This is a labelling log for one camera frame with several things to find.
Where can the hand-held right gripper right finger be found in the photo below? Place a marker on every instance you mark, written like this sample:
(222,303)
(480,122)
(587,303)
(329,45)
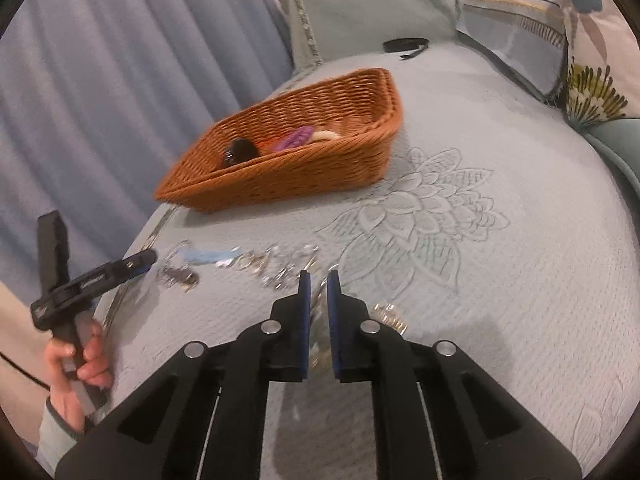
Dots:
(334,330)

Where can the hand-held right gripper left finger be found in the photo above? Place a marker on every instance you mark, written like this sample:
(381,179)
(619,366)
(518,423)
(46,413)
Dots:
(304,320)

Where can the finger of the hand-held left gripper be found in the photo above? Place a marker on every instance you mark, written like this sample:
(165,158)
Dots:
(135,264)

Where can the dark metal ornament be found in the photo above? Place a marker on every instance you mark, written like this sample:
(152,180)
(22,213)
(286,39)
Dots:
(176,277)

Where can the gold hair clip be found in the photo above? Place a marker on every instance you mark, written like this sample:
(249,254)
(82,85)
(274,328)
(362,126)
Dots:
(390,317)

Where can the pale blue clear ornament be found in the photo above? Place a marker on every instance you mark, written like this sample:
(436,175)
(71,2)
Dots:
(205,257)

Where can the brown woven basket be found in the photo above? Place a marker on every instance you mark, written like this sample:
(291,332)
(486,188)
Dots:
(300,175)

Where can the person's left forearm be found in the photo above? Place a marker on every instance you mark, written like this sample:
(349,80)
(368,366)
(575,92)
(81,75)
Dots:
(55,440)

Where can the person's left hand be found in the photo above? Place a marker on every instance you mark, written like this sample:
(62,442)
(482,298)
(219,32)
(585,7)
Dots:
(62,385)

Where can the blue curtain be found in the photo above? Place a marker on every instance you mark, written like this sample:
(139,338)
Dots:
(125,85)

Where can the plain teal cushion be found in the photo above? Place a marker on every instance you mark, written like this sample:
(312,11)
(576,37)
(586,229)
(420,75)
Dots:
(620,145)

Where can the striped blue cushion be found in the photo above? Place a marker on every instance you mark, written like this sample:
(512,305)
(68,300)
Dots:
(510,35)

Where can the floral pillow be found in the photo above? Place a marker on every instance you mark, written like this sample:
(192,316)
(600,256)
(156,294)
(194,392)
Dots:
(595,35)

